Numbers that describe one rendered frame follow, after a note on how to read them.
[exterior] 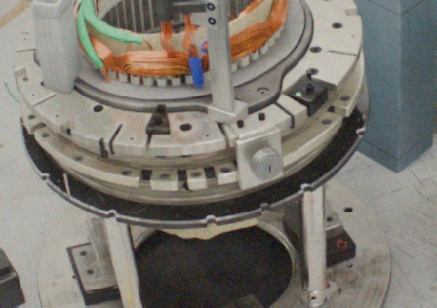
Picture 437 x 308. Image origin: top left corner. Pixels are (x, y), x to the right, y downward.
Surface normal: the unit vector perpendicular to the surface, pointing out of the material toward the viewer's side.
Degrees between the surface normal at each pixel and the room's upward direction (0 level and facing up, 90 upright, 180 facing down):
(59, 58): 90
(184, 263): 0
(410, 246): 0
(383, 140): 90
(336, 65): 0
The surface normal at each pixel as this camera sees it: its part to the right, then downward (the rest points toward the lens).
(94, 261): -0.05, -0.80
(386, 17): -0.70, 0.46
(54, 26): -0.32, 0.58
